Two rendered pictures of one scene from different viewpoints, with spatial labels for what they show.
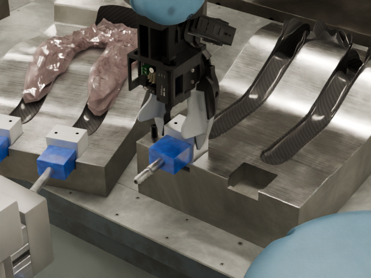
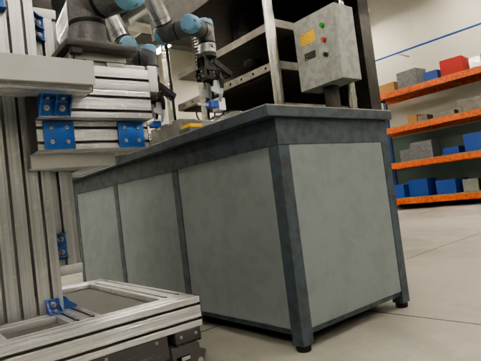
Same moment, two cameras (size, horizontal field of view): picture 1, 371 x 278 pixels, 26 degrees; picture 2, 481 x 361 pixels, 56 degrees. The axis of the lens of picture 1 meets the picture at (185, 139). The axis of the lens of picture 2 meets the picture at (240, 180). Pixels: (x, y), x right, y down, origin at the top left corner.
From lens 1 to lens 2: 167 cm
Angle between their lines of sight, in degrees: 39
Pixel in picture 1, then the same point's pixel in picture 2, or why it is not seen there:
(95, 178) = not seen: hidden behind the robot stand
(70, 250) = (140, 187)
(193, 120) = (157, 109)
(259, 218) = (173, 130)
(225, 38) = (171, 94)
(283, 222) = (177, 127)
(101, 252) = (146, 179)
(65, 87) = not seen: hidden behind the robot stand
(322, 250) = not seen: outside the picture
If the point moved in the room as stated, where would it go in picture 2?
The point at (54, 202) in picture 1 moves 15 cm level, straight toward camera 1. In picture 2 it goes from (130, 157) to (119, 154)
